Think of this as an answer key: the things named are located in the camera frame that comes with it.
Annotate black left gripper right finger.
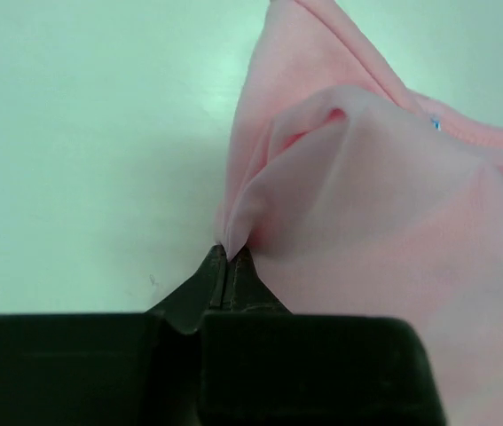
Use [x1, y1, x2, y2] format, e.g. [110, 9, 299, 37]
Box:
[221, 247, 290, 314]

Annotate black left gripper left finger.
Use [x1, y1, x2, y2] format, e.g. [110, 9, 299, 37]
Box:
[147, 245, 227, 334]

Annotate pink t shirt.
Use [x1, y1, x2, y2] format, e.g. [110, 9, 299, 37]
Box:
[216, 1, 503, 425]

